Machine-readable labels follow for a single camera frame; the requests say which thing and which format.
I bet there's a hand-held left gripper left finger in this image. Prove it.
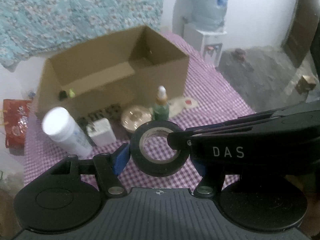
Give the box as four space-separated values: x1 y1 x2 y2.
49 142 129 197

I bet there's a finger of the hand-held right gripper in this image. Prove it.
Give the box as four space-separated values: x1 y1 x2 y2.
167 130 194 153
185 110 278 137

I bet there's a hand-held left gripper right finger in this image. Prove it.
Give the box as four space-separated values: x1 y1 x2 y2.
191 156 225 197

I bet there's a black tape roll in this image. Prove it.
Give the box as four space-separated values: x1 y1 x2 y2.
130 120 191 177

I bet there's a green dropper bottle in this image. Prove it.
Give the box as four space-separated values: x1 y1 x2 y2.
152 86 170 123

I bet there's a gold lid cream jar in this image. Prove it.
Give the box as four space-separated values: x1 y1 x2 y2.
121 106 153 135

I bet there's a brown cardboard box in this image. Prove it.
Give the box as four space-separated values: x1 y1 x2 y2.
35 25 190 120

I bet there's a purple checked tablecloth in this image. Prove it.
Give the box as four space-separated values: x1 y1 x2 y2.
24 30 258 188

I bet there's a white charger plug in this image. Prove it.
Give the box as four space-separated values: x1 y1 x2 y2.
86 119 116 147

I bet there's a white cylindrical bottle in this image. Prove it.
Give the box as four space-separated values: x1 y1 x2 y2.
42 107 93 157

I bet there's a small tan box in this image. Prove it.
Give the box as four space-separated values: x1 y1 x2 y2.
295 75 317 95

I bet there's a red paper bag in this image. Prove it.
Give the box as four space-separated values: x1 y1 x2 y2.
2 99 33 148

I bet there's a blue water jug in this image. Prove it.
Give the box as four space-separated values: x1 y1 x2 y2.
187 0 232 30

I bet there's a dark furniture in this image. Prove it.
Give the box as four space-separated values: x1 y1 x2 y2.
281 0 320 68

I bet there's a blue floral cloth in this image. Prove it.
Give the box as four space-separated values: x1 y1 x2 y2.
0 0 167 67

